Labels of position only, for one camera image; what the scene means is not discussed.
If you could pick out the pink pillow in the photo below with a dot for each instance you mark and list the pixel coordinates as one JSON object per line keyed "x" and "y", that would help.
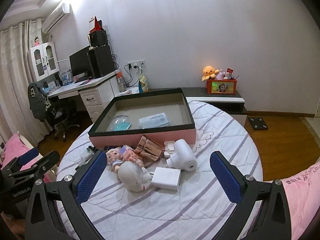
{"x": 13, "y": 148}

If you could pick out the yellow snack bag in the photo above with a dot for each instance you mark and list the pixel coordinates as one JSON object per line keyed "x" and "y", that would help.
{"x": 143, "y": 84}

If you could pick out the white wall cabinet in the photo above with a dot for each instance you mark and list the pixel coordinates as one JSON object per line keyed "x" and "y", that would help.
{"x": 43, "y": 61}

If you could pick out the small doll on cabinet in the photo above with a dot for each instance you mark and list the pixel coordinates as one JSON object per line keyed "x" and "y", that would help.
{"x": 37, "y": 41}

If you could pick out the clear glass bottle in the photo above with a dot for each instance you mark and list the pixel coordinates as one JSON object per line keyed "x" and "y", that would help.
{"x": 85, "y": 157}

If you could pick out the red paper bag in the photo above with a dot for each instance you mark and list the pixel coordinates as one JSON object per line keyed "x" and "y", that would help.
{"x": 94, "y": 25}

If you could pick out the white handheld device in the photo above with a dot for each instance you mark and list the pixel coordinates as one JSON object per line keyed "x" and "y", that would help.
{"x": 183, "y": 157}

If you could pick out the black white low cabinet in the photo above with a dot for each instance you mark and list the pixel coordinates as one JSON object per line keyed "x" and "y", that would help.
{"x": 234, "y": 105}

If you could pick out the beige curtain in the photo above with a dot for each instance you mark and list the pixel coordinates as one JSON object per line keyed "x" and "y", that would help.
{"x": 16, "y": 75}

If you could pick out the white figurine toy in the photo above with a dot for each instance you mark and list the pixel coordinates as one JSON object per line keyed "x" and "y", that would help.
{"x": 134, "y": 177}

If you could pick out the pink hair doll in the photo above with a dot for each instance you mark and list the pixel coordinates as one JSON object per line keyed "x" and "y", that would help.
{"x": 114, "y": 159}

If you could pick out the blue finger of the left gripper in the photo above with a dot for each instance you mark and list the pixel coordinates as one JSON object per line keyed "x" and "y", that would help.
{"x": 28, "y": 156}

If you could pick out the orange lid bottle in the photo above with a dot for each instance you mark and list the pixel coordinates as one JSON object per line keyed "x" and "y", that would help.
{"x": 121, "y": 81}

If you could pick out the pink purple block model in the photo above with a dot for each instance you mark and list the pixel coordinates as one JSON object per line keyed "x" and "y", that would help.
{"x": 129, "y": 155}

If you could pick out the black speaker box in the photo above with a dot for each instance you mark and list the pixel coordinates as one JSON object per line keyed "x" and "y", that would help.
{"x": 97, "y": 38}

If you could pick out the black bathroom scale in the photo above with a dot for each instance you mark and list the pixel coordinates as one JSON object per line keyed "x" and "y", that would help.
{"x": 258, "y": 123}

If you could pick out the white air conditioner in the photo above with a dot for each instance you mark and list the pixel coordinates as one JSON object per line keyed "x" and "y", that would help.
{"x": 62, "y": 10}

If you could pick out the clear blue capsule ball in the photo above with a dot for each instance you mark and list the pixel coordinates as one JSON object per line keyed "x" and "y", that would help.
{"x": 120, "y": 123}

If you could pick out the white power adapter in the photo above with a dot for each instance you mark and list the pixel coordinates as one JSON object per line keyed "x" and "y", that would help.
{"x": 166, "y": 178}

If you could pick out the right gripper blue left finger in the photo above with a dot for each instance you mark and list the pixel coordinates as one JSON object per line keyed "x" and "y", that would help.
{"x": 87, "y": 176}

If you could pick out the pink plush toy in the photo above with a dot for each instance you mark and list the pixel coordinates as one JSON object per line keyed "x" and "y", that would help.
{"x": 220, "y": 75}

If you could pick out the black computer monitor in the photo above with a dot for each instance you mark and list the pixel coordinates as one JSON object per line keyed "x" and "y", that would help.
{"x": 80, "y": 64}

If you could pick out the black computer tower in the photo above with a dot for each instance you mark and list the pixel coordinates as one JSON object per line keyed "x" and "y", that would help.
{"x": 100, "y": 61}

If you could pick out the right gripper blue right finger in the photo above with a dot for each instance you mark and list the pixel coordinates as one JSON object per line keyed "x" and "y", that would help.
{"x": 229, "y": 177}

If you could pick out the clear dental floss box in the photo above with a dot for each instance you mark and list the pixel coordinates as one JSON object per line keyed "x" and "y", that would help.
{"x": 154, "y": 121}

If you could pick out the pink quilt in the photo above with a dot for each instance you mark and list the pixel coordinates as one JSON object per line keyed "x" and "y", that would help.
{"x": 302, "y": 192}

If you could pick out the black hair clip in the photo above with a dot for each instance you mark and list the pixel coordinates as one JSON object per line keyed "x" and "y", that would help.
{"x": 104, "y": 149}

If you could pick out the black office chair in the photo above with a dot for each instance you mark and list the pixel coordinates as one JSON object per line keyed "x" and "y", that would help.
{"x": 61, "y": 116}

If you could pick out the white pink block model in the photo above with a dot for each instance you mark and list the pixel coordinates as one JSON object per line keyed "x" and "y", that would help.
{"x": 168, "y": 148}

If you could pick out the red cartoon storage box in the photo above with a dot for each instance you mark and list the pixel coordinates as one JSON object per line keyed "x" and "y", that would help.
{"x": 227, "y": 87}

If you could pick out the pink black storage box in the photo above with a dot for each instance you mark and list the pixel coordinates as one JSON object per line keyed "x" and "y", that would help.
{"x": 172, "y": 102}

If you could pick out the rose gold metal cup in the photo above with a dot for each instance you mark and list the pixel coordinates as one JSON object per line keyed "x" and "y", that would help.
{"x": 148, "y": 149}

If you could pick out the wall power strip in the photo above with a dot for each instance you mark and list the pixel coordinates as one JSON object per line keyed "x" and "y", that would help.
{"x": 137, "y": 64}

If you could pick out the white desk with drawers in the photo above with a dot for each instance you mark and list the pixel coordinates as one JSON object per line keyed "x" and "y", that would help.
{"x": 96, "y": 94}

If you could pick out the dark hanging jacket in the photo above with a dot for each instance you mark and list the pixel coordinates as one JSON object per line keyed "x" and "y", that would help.
{"x": 38, "y": 102}

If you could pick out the orange octopus plush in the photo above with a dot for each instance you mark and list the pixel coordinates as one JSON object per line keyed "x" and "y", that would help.
{"x": 209, "y": 73}

